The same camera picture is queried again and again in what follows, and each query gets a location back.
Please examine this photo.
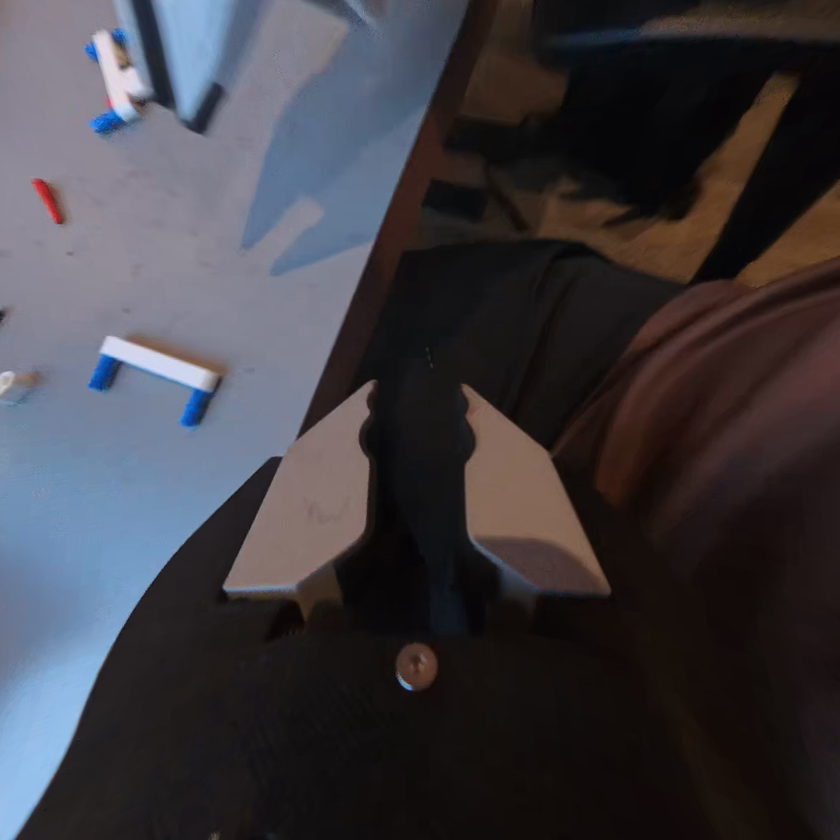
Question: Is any white holed brick beam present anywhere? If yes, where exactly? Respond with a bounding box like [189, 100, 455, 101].
[98, 335, 222, 395]

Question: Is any black chair base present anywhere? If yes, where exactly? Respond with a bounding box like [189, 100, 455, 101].
[446, 0, 840, 283]

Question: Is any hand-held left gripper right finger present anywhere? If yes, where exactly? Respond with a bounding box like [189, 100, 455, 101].
[459, 383, 613, 608]

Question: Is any white beam assembly with pins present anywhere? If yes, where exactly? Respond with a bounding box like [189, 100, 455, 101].
[84, 28, 155, 135]

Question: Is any white small connector piece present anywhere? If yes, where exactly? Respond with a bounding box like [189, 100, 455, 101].
[0, 369, 40, 406]

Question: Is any person's torso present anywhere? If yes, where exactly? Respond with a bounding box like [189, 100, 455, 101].
[357, 239, 840, 840]

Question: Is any red plastic axle pin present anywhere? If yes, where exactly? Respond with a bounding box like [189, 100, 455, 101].
[31, 177, 66, 226]

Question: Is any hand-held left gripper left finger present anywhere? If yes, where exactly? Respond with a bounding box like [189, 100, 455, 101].
[222, 379, 380, 621]

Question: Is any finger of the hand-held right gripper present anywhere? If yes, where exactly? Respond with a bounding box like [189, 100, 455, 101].
[112, 0, 173, 109]
[150, 0, 263, 134]

